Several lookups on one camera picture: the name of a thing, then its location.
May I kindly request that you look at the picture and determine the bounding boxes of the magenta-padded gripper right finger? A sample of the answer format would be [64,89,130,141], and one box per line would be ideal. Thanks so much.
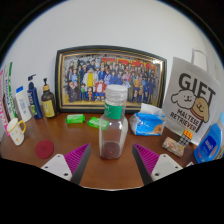
[132,143,184,186]

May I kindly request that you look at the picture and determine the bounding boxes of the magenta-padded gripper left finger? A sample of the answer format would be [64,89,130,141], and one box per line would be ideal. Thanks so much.
[40,143,92,186]

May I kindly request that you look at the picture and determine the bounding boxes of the clear bottle with green label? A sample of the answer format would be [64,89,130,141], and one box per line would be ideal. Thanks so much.
[98,84,129,160]

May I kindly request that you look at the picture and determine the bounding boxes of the small floral patterned box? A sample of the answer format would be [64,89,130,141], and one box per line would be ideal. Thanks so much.
[161,136,185,158]

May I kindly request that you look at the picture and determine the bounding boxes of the blue tissue pack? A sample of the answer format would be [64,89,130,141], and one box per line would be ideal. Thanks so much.
[128,102,166,137]

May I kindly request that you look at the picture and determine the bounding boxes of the flat round red coaster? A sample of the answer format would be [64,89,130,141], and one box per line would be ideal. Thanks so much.
[34,139,55,160]

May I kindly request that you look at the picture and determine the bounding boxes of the small green packet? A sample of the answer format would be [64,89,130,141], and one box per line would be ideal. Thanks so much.
[87,116,110,131]
[65,113,86,125]

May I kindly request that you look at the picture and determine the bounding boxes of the colourful puzzle cube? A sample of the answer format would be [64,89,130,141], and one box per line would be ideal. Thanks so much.
[178,129,194,148]

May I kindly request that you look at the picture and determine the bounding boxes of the brown pump bottle yellow label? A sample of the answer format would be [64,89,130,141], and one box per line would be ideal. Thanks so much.
[40,77,58,119]

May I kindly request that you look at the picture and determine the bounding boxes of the blue detergent bottle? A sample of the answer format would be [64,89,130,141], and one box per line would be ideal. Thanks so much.
[193,111,224,164]

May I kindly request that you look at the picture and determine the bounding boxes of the white mug with yellow rim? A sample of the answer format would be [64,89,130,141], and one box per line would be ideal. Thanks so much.
[6,117,27,147]

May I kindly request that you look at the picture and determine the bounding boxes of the dark blue pump bottle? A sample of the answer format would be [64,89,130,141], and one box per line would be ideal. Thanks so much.
[27,73,44,120]

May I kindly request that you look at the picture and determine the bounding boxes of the white bottle with blue cap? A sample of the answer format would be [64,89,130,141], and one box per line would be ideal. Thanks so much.
[14,85,33,123]

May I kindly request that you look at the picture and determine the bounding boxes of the white printed paper gift bag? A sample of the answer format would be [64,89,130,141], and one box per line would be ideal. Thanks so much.
[161,48,223,146]

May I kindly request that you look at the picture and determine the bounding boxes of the framed group picture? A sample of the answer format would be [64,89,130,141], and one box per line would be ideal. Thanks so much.
[54,45,168,114]

